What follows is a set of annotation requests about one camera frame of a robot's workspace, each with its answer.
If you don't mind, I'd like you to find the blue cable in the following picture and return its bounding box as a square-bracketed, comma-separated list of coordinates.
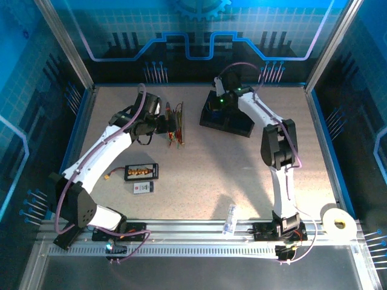
[211, 102, 224, 121]

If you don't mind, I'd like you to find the yellow cable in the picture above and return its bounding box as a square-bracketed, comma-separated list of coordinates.
[166, 105, 184, 146]

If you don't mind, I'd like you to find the red cable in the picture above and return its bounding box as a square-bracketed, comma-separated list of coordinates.
[166, 104, 185, 149]

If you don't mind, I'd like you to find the black cable spool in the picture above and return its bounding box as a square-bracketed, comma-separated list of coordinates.
[164, 101, 186, 151]

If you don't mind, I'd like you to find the black divided bin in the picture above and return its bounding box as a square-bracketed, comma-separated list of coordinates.
[199, 90, 255, 139]

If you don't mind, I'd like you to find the black charging board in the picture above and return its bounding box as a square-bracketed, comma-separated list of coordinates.
[124, 163, 160, 182]

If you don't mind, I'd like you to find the small white black card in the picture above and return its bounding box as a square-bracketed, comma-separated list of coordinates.
[132, 181, 156, 196]

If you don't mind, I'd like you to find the red lead yellow connector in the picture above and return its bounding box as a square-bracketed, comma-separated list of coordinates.
[102, 169, 127, 182]

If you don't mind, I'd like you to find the clear plastic bag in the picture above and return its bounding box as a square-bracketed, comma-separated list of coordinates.
[222, 204, 239, 236]

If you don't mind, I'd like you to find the black connector box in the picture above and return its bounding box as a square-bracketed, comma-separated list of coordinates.
[274, 243, 296, 263]
[105, 238, 128, 261]

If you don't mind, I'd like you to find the white tape roll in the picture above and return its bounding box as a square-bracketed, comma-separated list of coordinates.
[322, 204, 357, 242]

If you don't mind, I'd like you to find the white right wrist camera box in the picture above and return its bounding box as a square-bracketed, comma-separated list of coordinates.
[213, 76, 227, 98]

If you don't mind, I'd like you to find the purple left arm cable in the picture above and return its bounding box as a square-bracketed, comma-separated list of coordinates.
[54, 83, 152, 265]

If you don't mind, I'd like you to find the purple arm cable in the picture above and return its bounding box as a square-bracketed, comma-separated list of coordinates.
[218, 62, 318, 265]
[54, 83, 152, 265]

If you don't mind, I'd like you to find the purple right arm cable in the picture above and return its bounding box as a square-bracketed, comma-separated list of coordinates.
[218, 62, 318, 265]

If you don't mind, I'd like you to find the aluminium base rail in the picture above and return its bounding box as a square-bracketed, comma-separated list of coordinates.
[37, 219, 365, 244]

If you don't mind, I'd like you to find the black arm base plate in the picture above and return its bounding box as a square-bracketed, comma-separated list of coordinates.
[252, 221, 309, 242]
[91, 221, 148, 242]

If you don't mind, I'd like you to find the aluminium frame post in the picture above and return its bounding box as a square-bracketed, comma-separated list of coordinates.
[33, 0, 96, 91]
[304, 0, 365, 92]

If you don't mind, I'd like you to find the slotted metal cable duct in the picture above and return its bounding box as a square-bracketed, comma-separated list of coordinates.
[47, 245, 281, 258]

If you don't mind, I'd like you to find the grey metal base plate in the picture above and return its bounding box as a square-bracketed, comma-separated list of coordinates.
[18, 241, 382, 290]

